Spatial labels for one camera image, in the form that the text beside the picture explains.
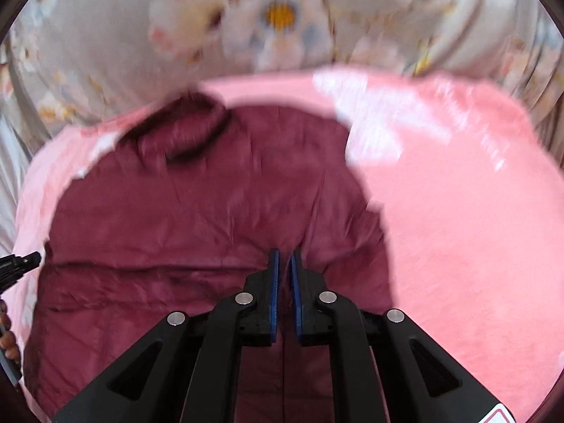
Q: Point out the grey floral quilt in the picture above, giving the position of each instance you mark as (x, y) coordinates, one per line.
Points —
(110, 53)

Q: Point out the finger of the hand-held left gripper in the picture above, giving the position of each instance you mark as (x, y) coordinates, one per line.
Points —
(20, 263)

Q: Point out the person's left hand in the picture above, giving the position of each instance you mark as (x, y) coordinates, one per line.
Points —
(9, 339)

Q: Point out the plain beige bed sheet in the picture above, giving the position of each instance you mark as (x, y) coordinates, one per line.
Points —
(11, 185)

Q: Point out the maroon down jacket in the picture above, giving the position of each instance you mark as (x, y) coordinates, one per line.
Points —
(176, 229)

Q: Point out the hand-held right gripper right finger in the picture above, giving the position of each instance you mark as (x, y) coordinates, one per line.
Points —
(296, 299)

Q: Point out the pink fleece blanket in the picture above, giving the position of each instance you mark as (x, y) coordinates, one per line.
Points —
(462, 229)

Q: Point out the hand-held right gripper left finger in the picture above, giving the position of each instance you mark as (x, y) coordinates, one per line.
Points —
(274, 299)

